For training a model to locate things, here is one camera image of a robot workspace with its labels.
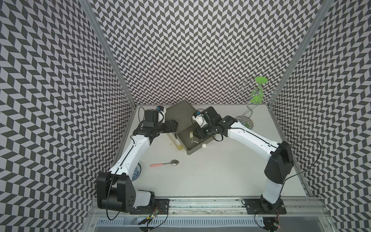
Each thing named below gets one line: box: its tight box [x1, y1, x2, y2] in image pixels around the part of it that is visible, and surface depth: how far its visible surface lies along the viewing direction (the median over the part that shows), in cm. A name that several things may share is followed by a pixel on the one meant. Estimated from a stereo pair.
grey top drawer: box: [175, 126, 216, 156], surface depth 80 cm
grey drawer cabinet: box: [165, 99, 212, 156], surface depth 81 cm
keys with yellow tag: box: [189, 130, 200, 144], surface depth 84 cm
